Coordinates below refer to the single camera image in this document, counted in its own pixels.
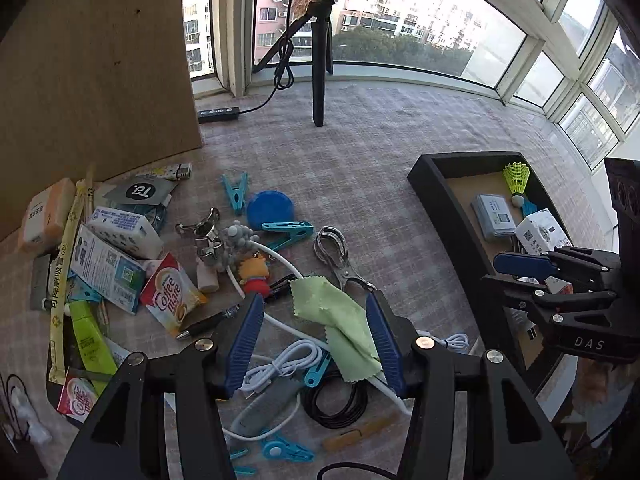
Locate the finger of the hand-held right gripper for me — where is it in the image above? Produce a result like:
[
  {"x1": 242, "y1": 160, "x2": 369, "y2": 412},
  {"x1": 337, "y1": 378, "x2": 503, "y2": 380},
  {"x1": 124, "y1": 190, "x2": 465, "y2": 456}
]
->
[
  {"x1": 492, "y1": 248, "x2": 622, "y2": 289},
  {"x1": 482, "y1": 275, "x2": 621, "y2": 331}
]

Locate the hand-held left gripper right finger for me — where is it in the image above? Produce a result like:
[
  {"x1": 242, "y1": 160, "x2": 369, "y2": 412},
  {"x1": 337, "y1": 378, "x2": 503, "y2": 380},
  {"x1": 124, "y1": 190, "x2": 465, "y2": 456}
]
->
[{"x1": 366, "y1": 292, "x2": 576, "y2": 480}]

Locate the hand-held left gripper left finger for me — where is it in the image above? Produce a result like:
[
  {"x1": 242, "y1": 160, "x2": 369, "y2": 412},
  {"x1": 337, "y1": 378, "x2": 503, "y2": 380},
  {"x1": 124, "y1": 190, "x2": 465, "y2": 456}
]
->
[{"x1": 57, "y1": 292, "x2": 265, "y2": 480}]

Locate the white printed box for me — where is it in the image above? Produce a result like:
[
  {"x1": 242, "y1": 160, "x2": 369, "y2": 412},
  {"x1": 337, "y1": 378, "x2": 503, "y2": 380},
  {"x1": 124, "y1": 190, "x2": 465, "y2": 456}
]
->
[{"x1": 515, "y1": 209, "x2": 573, "y2": 257}]

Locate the green cloth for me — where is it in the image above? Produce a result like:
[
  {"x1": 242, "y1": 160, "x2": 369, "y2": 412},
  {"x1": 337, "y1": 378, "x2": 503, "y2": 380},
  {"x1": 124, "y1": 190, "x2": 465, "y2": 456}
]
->
[{"x1": 289, "y1": 275, "x2": 385, "y2": 386}]

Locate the metal clamp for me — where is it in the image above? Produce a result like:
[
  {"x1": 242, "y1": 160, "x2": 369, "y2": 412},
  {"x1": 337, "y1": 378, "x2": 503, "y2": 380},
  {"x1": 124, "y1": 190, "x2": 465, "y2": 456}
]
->
[{"x1": 313, "y1": 226, "x2": 377, "y2": 292}]

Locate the yellow-green shuttlecock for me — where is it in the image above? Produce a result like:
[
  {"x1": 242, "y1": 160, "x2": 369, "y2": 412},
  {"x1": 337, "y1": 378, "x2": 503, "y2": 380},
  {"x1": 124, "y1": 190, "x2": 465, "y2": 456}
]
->
[{"x1": 502, "y1": 162, "x2": 532, "y2": 207}]

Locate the white cord with grey beads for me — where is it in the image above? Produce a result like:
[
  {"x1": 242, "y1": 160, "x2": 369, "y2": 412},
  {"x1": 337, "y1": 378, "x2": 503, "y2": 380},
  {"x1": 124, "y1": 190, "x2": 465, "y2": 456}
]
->
[{"x1": 221, "y1": 224, "x2": 416, "y2": 413}]

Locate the blue clothespin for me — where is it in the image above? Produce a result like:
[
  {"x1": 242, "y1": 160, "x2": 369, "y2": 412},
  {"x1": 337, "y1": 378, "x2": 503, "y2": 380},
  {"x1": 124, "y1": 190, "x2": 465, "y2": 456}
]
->
[{"x1": 259, "y1": 434, "x2": 317, "y2": 464}]

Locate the black tray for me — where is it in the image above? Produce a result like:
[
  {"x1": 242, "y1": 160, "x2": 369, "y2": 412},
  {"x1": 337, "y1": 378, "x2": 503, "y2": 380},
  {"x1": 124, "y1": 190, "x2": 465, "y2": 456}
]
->
[{"x1": 407, "y1": 151, "x2": 623, "y2": 397}]

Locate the lime green tube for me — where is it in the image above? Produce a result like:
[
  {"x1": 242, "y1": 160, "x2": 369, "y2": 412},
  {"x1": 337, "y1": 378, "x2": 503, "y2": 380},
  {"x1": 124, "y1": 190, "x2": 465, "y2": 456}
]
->
[{"x1": 68, "y1": 300, "x2": 119, "y2": 397}]

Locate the person's right forearm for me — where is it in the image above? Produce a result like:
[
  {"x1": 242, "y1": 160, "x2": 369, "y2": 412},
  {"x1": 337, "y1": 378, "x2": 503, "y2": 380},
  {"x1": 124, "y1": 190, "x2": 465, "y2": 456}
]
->
[{"x1": 570, "y1": 357, "x2": 640, "y2": 441}]

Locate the grey utility knife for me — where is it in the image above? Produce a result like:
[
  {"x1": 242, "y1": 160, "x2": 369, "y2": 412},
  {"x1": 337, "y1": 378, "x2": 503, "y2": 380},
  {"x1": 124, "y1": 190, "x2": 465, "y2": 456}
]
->
[{"x1": 228, "y1": 376, "x2": 302, "y2": 439}]

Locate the orange toy figure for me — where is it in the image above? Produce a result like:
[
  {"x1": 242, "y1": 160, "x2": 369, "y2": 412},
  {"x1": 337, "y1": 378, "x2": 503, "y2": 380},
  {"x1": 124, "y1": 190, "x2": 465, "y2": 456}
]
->
[{"x1": 238, "y1": 253, "x2": 272, "y2": 296}]

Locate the pink lip balm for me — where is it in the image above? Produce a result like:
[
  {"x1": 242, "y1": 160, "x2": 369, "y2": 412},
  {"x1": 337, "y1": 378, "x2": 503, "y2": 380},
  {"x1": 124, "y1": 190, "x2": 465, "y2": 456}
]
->
[{"x1": 196, "y1": 259, "x2": 221, "y2": 294}]

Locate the wooden clothespin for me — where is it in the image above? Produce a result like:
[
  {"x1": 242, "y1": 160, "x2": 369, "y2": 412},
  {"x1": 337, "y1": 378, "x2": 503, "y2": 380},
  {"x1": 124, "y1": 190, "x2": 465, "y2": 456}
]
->
[{"x1": 321, "y1": 411, "x2": 402, "y2": 454}]

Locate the coffee creamer sachet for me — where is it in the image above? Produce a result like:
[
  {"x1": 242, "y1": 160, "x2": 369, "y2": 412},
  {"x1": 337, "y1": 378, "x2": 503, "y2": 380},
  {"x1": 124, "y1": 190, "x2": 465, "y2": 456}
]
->
[
  {"x1": 56, "y1": 367, "x2": 102, "y2": 417},
  {"x1": 139, "y1": 252, "x2": 209, "y2": 338}
]

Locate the silver metal clip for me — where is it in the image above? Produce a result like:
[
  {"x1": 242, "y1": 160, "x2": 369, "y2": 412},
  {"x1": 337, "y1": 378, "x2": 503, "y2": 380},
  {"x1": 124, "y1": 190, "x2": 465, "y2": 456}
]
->
[{"x1": 174, "y1": 207, "x2": 224, "y2": 275}]

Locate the long blue plastic clip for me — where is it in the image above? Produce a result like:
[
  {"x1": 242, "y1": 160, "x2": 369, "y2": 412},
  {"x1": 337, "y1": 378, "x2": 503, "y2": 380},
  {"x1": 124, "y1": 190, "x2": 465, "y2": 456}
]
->
[{"x1": 260, "y1": 219, "x2": 316, "y2": 252}]

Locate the blue round lid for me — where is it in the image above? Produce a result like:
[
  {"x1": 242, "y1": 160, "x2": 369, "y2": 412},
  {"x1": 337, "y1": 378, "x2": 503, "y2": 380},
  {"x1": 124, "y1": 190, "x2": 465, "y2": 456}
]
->
[{"x1": 246, "y1": 189, "x2": 296, "y2": 232}]

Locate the teal clothespin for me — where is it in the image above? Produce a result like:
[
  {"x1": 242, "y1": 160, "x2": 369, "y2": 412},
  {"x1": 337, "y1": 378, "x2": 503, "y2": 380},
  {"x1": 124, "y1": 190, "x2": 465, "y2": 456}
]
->
[{"x1": 221, "y1": 172, "x2": 250, "y2": 216}]

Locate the white blue printed packet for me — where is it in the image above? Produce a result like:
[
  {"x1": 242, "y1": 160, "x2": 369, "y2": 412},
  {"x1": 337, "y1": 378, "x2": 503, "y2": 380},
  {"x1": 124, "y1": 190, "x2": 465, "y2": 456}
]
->
[{"x1": 69, "y1": 224, "x2": 148, "y2": 316}]

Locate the white blue tissue pack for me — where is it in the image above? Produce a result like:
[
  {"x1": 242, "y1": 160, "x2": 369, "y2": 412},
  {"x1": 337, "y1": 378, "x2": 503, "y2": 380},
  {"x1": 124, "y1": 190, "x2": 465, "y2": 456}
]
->
[{"x1": 89, "y1": 205, "x2": 166, "y2": 261}]

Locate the black sachet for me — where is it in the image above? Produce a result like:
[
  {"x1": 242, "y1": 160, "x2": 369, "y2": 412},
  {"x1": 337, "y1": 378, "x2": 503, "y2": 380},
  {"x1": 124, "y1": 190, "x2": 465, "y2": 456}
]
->
[{"x1": 106, "y1": 176, "x2": 179, "y2": 207}]

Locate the patterned lighter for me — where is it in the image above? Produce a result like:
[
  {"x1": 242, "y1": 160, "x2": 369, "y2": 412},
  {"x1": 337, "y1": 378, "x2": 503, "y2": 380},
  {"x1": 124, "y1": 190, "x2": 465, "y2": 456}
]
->
[{"x1": 149, "y1": 162, "x2": 194, "y2": 182}]

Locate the long yellow paper sleeve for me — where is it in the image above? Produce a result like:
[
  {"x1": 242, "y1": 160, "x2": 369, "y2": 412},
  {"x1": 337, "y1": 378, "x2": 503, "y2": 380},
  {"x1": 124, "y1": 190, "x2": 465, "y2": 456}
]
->
[{"x1": 48, "y1": 164, "x2": 96, "y2": 387}]

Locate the black power strip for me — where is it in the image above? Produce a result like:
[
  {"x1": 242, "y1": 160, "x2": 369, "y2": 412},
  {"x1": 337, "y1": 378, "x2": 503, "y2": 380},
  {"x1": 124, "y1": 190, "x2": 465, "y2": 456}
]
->
[{"x1": 197, "y1": 106, "x2": 241, "y2": 124}]

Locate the orange white tissue packet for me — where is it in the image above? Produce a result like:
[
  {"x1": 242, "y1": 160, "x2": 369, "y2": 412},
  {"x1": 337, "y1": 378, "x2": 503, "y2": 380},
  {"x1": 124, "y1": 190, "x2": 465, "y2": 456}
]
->
[{"x1": 18, "y1": 178, "x2": 77, "y2": 255}]

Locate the black tripod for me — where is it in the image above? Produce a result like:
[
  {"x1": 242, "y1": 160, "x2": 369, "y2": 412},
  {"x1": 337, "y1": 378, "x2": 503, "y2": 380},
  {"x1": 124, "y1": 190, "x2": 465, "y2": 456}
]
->
[{"x1": 251, "y1": 0, "x2": 347, "y2": 128}]

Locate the cardboard box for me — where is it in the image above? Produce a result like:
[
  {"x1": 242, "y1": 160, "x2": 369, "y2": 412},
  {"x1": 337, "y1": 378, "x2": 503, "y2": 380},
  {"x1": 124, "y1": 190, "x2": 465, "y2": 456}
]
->
[{"x1": 0, "y1": 0, "x2": 204, "y2": 243}]

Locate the black cable coil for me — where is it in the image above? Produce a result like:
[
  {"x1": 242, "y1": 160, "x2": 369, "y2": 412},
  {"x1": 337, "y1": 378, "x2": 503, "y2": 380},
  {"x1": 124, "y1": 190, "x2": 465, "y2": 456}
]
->
[{"x1": 302, "y1": 359, "x2": 369, "y2": 431}]

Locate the white window frame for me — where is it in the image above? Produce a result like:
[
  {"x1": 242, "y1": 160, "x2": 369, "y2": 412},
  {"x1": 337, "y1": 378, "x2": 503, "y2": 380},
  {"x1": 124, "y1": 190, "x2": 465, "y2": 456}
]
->
[{"x1": 180, "y1": 0, "x2": 640, "y2": 171}]

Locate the black power cable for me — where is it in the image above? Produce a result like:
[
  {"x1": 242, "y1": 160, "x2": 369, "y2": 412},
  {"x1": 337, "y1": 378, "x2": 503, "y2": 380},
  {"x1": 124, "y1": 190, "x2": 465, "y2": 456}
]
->
[{"x1": 239, "y1": 0, "x2": 301, "y2": 113}]

